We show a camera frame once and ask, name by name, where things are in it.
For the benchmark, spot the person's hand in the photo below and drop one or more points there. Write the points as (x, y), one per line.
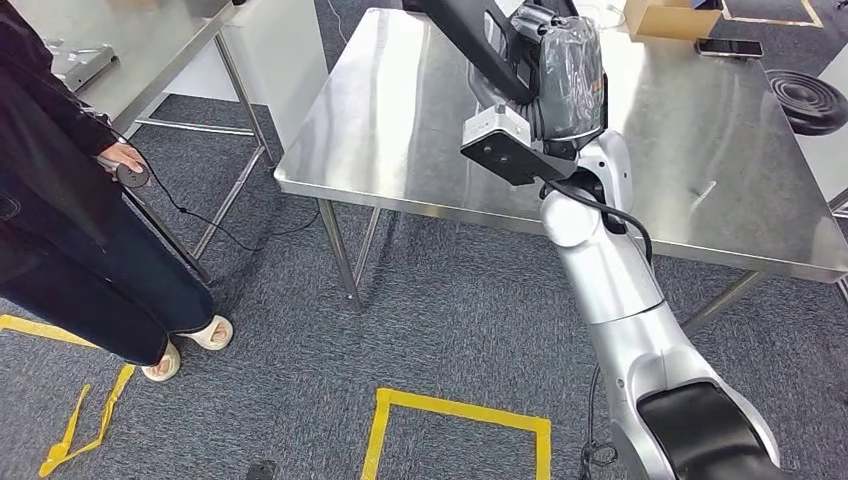
(122, 158)

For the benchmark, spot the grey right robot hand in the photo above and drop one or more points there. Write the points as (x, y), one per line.
(570, 79)

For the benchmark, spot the black handheld controller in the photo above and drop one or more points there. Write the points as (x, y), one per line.
(136, 177)

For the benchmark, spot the black plastic bracket part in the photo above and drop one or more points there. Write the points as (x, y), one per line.
(464, 33)

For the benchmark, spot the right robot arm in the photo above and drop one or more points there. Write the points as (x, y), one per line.
(616, 278)

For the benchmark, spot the grey metal part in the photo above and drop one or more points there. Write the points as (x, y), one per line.
(83, 63)

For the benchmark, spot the stainless steel workbench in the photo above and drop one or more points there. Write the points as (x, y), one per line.
(397, 132)

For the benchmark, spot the person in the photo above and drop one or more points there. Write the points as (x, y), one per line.
(53, 199)

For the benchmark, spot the brown cardboard box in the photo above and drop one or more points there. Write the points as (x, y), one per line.
(669, 23)

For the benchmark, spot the black smartphone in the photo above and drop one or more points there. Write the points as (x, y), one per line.
(729, 48)

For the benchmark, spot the white cabinet panel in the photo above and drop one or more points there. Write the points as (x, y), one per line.
(285, 60)

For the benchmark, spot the yellow floor tape square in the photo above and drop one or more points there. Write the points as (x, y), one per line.
(775, 22)
(40, 329)

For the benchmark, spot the loose yellow tape strip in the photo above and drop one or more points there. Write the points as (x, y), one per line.
(118, 394)

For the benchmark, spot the black ribbed round disc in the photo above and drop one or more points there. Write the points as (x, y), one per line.
(808, 102)

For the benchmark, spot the white table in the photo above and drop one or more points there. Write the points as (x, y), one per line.
(831, 166)

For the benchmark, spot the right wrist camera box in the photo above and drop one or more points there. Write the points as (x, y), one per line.
(510, 156)

